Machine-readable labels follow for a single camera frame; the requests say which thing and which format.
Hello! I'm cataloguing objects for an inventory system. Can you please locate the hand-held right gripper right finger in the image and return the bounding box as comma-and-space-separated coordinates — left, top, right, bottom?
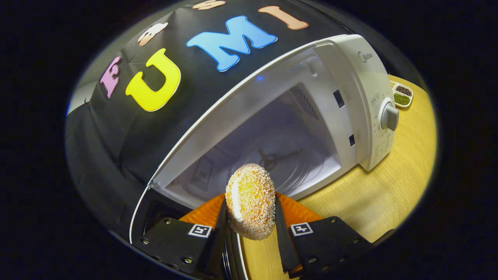
274, 192, 374, 279

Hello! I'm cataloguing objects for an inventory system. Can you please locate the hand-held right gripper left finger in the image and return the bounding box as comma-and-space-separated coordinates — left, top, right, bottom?
132, 193, 231, 279

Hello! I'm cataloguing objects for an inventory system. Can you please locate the crumb-coated doughnut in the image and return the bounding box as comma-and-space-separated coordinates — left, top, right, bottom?
225, 163, 277, 240

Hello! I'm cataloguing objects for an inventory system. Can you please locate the white microwave oven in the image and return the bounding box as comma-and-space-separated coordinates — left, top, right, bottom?
128, 34, 400, 280

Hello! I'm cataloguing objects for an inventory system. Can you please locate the white divided dish of beans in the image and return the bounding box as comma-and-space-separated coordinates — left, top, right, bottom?
390, 80, 414, 109

